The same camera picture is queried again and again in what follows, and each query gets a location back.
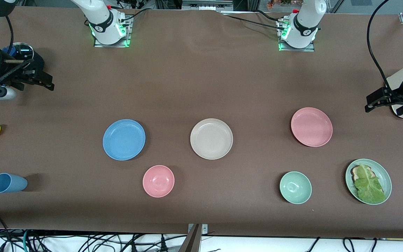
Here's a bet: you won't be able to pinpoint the pink plate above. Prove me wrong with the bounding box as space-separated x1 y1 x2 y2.
291 107 333 147

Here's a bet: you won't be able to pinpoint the blue plate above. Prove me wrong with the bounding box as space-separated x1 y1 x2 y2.
102 119 146 161

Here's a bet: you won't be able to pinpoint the glass lid with blue knob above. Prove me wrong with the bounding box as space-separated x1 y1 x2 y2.
3 42 34 64

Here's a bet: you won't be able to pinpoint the toasted bread slice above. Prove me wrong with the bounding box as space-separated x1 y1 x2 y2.
351 166 373 183

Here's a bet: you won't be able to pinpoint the green plate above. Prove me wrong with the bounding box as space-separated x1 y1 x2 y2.
345 159 393 205

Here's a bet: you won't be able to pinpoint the green lettuce leaf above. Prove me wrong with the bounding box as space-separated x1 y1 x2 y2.
354 163 386 204

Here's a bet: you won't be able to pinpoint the blue cup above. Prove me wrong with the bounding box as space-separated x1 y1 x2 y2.
0 173 28 194

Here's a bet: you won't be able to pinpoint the green bowl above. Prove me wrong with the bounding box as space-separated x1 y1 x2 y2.
280 171 312 205

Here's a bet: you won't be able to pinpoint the brown table cover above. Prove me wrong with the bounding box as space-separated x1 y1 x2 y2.
0 6 403 239

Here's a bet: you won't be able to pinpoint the orange artificial flowers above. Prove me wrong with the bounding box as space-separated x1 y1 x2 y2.
266 0 305 9

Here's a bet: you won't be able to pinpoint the pink bowl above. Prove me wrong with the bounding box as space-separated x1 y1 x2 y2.
142 165 175 198

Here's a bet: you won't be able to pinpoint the beige plate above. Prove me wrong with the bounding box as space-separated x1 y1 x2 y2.
190 118 234 160

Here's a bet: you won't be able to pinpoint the grey metal box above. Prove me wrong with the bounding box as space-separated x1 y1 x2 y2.
182 0 234 11

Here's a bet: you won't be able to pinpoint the dark stand pole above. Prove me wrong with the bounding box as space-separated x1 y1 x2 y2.
178 224 202 252

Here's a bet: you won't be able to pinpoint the black pot with blue handle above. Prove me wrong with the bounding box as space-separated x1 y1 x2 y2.
0 42 45 104

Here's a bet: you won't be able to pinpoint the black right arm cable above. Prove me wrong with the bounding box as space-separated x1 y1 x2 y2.
0 16 34 90

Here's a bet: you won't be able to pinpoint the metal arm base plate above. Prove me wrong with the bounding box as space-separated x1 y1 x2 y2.
278 19 316 53
93 16 132 48

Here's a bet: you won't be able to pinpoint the black base power cable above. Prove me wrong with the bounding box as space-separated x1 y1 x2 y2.
119 6 154 23
222 10 288 32

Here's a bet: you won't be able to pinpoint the green floor cable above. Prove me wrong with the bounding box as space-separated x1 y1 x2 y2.
22 229 31 252

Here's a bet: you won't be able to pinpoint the small metal edge bracket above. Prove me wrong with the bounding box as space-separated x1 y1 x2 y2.
188 224 208 236

